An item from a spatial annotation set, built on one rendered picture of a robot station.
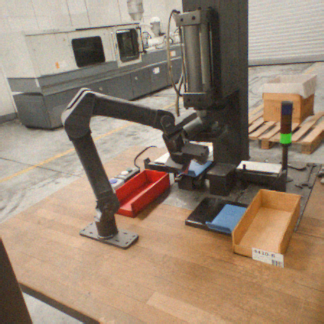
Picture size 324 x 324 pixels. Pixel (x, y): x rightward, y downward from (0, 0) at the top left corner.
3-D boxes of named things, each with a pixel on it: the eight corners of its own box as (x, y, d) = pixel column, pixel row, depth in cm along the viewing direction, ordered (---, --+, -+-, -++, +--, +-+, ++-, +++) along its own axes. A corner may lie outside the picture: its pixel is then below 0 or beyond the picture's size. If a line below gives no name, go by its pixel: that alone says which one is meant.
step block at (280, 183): (264, 194, 112) (264, 171, 108) (267, 189, 114) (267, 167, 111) (283, 197, 109) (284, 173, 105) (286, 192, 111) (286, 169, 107)
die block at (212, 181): (178, 188, 124) (176, 171, 121) (189, 177, 131) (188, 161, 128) (226, 197, 113) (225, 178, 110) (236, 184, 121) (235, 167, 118)
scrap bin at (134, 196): (108, 212, 114) (104, 197, 112) (146, 181, 133) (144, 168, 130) (134, 218, 108) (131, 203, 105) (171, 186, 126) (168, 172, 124)
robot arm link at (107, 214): (108, 189, 100) (91, 194, 99) (115, 200, 92) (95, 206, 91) (112, 205, 103) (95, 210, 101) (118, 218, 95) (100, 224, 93)
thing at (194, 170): (176, 174, 112) (176, 167, 111) (195, 159, 124) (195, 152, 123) (194, 178, 109) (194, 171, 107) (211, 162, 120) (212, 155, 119)
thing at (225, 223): (206, 230, 93) (205, 222, 92) (226, 205, 104) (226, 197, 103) (229, 236, 89) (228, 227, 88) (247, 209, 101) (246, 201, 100)
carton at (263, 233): (233, 255, 86) (231, 231, 83) (259, 209, 105) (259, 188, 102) (283, 270, 79) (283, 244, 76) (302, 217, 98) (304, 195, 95)
